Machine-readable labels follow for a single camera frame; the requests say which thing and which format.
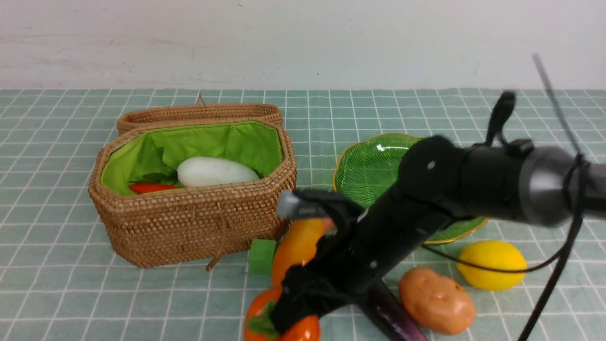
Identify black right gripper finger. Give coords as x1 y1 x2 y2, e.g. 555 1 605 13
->
277 188 362 240
269 265 367 333

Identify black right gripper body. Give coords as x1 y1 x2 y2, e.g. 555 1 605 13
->
314 189 452 296

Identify orange persimmon green leaves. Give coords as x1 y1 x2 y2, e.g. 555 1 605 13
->
244 288 321 341

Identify white radish with leaves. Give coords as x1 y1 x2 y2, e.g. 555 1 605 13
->
128 153 260 188

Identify yellow lemon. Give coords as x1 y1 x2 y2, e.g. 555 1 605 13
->
456 240 526 291

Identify red chili pepper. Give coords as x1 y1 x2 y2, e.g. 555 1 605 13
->
128 183 180 194

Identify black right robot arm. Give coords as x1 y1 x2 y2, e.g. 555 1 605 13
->
269 91 606 341

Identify orange yellow mango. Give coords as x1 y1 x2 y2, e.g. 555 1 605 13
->
271 218 335 288

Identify dark purple eggplant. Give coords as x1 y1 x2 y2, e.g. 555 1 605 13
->
358 281 427 341

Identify green foam cube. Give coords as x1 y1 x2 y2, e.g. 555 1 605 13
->
247 238 277 276

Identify green glass leaf plate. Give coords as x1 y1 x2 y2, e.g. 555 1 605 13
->
332 133 488 245

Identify brown potato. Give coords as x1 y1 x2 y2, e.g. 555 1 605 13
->
398 266 477 335

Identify woven wicker basket green lining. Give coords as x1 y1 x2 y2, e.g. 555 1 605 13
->
88 118 297 268

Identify woven wicker basket lid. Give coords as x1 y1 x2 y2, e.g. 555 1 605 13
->
116 91 284 135

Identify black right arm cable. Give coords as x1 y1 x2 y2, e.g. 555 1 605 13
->
421 53 592 341

